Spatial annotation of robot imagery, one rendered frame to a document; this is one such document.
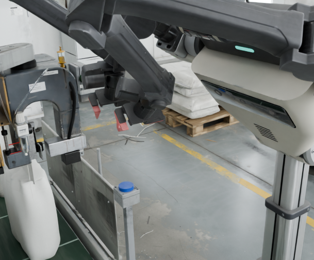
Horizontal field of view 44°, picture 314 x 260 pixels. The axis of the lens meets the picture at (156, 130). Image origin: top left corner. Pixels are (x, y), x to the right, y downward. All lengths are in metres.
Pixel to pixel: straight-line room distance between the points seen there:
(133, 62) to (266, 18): 0.29
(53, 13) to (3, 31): 3.11
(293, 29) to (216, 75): 0.41
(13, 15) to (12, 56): 2.82
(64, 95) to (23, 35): 2.79
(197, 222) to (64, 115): 1.60
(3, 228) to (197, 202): 1.41
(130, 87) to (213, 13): 0.44
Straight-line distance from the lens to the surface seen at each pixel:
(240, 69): 1.00
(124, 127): 1.11
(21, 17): 4.18
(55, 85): 1.42
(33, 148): 1.49
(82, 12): 0.62
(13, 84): 1.38
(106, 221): 1.97
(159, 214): 2.88
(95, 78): 1.16
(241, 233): 2.74
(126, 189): 1.54
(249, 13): 0.63
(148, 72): 0.84
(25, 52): 1.39
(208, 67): 1.06
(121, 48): 0.74
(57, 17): 1.06
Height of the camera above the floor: 1.65
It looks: 23 degrees down
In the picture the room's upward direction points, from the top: 2 degrees counter-clockwise
